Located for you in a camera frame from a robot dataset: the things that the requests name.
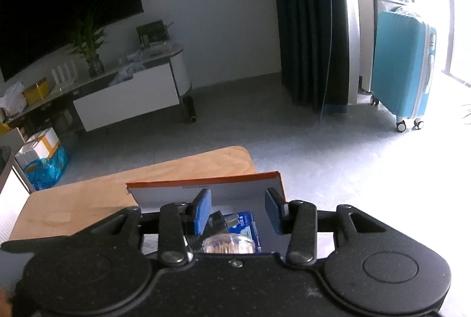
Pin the bamboo plant in glass vase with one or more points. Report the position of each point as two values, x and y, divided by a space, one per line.
90 44

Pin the white plastic bag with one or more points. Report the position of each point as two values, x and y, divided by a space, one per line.
13 99

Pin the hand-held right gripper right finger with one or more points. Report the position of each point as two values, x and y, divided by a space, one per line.
273 212

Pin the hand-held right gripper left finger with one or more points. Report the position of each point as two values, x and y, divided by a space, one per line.
204 212

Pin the dark green curtain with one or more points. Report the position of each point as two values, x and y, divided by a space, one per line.
309 26

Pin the white router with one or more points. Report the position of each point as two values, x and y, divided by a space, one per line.
64 72

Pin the blue wipes packet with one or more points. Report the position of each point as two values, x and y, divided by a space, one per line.
246 225

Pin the blue toothpick holder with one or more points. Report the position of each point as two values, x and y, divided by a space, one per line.
228 244

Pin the orange-edged cardboard box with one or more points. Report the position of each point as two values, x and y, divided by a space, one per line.
228 193

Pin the clear plastic bags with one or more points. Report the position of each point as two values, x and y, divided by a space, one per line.
128 66

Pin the black wall television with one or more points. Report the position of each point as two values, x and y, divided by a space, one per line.
55 7

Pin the blue plastic bag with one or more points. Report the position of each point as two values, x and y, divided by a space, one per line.
48 169

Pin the dark green gift box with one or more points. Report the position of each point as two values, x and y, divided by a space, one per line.
151 32

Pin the light blue suitcase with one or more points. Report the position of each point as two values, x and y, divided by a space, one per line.
401 66

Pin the white TV cabinet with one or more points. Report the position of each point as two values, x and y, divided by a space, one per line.
125 99

